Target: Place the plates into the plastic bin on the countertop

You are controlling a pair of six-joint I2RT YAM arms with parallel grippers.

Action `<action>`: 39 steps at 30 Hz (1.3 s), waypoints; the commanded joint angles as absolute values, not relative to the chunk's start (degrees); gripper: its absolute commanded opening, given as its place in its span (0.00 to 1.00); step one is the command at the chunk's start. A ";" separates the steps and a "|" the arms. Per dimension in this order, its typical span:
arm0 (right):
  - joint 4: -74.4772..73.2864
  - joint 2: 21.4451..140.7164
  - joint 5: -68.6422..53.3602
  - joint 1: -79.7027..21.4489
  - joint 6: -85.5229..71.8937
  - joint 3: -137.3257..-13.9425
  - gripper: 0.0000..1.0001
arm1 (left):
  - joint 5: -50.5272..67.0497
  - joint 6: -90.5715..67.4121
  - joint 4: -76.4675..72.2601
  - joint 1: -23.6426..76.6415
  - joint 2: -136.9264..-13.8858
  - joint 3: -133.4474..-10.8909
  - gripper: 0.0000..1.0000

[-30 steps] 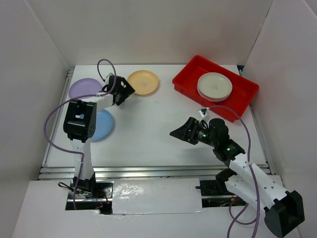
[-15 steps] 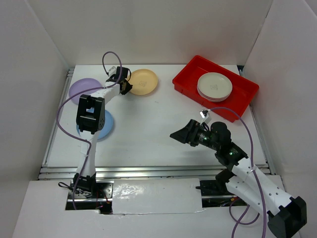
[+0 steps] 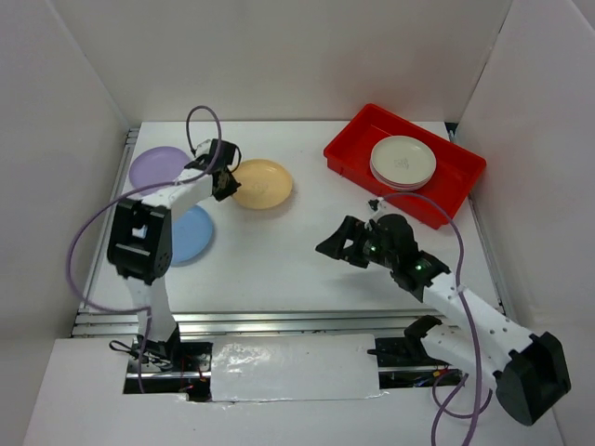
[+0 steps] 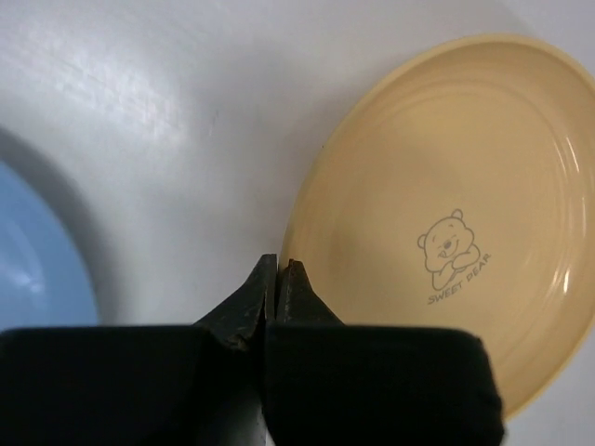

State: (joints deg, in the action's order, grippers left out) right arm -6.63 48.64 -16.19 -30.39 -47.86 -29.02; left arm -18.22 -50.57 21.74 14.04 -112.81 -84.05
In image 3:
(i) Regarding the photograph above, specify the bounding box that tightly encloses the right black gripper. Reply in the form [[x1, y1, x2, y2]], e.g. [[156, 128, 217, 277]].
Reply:
[[315, 215, 397, 269]]

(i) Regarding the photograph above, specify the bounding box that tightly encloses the orange plate top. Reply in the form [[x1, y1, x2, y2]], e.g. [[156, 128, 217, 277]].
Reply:
[[232, 159, 293, 210]]

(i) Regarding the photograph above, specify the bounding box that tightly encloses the blue plate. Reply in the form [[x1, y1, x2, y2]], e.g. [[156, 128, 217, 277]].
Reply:
[[171, 205, 215, 266]]

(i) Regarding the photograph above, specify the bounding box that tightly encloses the purple plate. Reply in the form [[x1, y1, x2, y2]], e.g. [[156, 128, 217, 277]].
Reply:
[[128, 146, 191, 190]]

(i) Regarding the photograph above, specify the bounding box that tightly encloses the cream white plate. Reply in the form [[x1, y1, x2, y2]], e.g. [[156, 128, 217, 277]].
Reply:
[[370, 136, 437, 186]]

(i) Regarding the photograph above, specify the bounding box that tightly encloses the pink plate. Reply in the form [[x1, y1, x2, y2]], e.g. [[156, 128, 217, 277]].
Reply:
[[376, 177, 430, 191]]

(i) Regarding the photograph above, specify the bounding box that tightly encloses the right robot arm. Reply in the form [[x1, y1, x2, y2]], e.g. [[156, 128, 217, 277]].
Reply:
[[315, 214, 571, 426]]

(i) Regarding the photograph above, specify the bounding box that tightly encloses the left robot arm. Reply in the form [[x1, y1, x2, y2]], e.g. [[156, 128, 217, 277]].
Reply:
[[107, 138, 242, 371]]

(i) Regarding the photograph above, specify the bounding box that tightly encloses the red plastic bin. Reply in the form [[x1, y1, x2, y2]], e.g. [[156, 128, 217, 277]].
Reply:
[[324, 103, 486, 230]]

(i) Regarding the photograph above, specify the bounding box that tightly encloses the white taped cover panel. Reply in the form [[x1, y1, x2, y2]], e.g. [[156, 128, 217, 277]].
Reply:
[[210, 334, 381, 402]]

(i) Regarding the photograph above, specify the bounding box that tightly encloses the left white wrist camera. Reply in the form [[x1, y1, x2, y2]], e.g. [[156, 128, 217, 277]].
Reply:
[[193, 138, 213, 159]]

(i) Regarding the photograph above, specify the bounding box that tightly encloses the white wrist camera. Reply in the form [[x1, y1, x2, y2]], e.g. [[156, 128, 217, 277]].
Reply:
[[193, 138, 213, 159], [367, 197, 386, 214]]

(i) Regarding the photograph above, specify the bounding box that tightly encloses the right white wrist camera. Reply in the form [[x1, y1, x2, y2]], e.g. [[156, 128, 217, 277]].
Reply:
[[367, 197, 386, 214]]

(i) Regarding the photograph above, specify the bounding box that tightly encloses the aluminium front rail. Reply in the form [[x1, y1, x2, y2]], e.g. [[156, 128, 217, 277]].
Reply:
[[71, 309, 443, 338]]

